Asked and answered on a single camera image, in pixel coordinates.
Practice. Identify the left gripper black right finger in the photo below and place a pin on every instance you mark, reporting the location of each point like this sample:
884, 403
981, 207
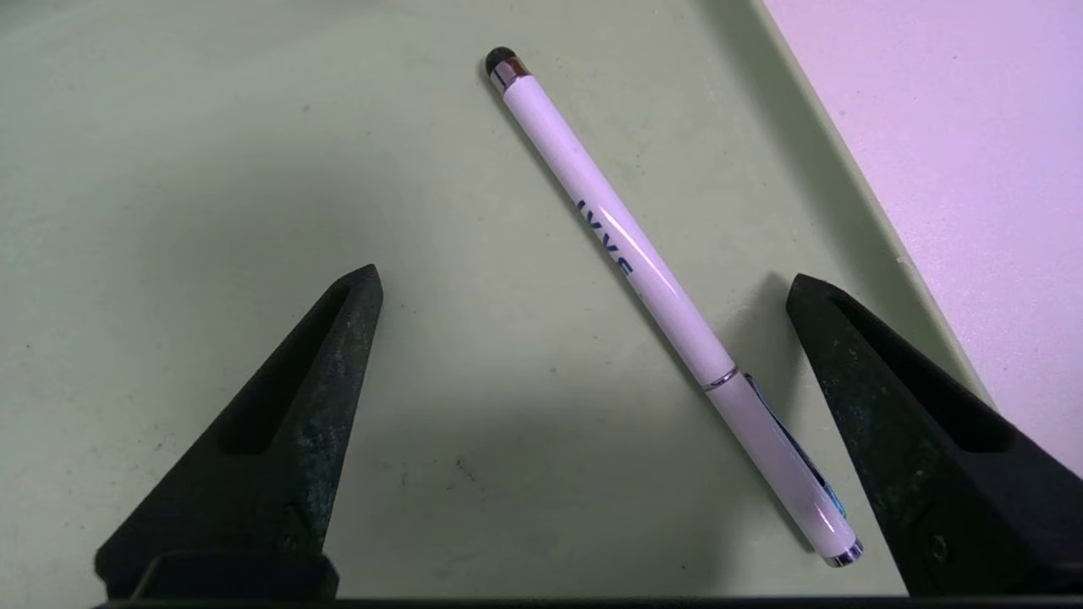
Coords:
931, 448

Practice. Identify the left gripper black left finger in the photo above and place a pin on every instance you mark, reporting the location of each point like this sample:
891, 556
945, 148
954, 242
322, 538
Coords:
271, 457

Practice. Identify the white stylus pen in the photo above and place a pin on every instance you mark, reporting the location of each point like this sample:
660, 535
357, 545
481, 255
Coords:
643, 262

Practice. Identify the light green plastic tray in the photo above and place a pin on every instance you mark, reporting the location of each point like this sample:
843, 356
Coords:
211, 169

